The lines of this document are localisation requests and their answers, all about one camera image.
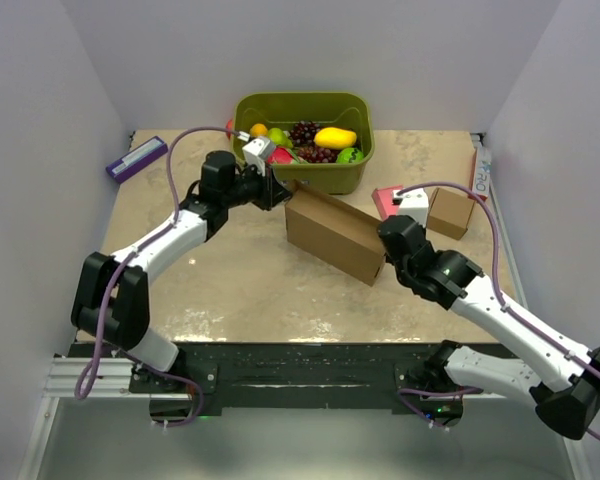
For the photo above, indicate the dark grape bunch upper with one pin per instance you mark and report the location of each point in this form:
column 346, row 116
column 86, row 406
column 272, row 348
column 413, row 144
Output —
column 303, row 133

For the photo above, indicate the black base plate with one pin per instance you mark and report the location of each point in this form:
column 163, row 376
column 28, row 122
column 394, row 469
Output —
column 209, row 378

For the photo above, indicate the purple rectangular box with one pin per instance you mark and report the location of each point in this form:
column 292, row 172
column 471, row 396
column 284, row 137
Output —
column 136, row 160

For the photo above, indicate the orange fruit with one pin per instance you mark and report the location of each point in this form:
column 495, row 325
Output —
column 258, row 130

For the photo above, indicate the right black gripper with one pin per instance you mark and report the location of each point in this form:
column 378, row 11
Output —
column 389, row 259

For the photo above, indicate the yellow mango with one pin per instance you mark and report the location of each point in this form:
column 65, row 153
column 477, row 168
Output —
column 335, row 138

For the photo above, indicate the dark grape bunch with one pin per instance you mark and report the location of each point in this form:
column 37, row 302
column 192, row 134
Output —
column 316, row 155
column 303, row 133

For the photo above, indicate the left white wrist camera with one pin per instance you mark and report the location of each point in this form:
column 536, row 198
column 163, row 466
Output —
column 257, row 151

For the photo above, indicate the red white toothpaste box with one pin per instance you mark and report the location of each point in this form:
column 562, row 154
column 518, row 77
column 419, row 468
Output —
column 481, row 172

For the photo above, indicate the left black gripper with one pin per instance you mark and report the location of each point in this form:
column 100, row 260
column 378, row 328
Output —
column 272, row 191

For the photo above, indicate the large cardboard box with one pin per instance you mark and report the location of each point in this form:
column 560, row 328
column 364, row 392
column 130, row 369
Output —
column 334, row 232

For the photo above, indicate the pink rectangular block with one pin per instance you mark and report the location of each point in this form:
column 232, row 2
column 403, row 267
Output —
column 383, row 200

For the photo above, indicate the dark grape bunch lower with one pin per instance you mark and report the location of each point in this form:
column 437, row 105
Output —
column 316, row 155

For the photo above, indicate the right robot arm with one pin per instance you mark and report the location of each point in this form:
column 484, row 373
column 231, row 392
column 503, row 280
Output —
column 557, row 376

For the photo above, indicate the green plastic bin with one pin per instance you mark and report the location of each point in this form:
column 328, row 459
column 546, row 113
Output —
column 330, row 109

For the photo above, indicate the small brown cardboard box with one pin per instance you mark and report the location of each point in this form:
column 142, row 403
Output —
column 449, row 213

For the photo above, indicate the green pear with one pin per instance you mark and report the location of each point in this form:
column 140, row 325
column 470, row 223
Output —
column 280, row 138

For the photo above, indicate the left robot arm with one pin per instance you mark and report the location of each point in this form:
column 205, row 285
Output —
column 112, row 299

